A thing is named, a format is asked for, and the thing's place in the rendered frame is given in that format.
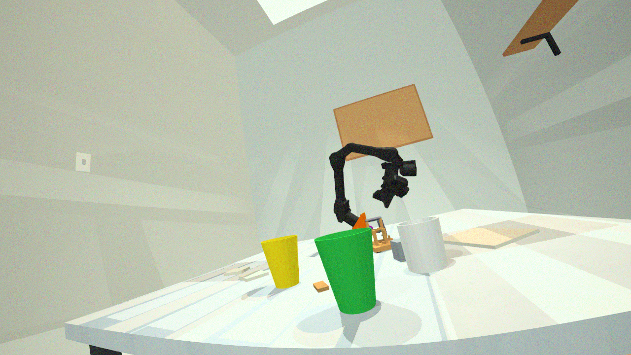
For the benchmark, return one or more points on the green cup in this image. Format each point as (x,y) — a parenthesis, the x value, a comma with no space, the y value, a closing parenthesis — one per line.
(348,261)

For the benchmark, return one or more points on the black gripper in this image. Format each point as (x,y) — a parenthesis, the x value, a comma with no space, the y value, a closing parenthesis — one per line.
(389,187)

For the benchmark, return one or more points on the yellow cup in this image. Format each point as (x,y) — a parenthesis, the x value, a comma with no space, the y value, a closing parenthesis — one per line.
(282,258)

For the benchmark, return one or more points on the wooden catapult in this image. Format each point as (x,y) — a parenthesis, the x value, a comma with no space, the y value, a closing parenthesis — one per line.
(382,244)

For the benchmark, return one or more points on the white mug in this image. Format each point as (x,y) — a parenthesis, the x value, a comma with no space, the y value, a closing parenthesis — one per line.
(423,245)

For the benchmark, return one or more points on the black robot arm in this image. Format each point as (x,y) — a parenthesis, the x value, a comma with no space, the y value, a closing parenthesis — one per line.
(388,154)

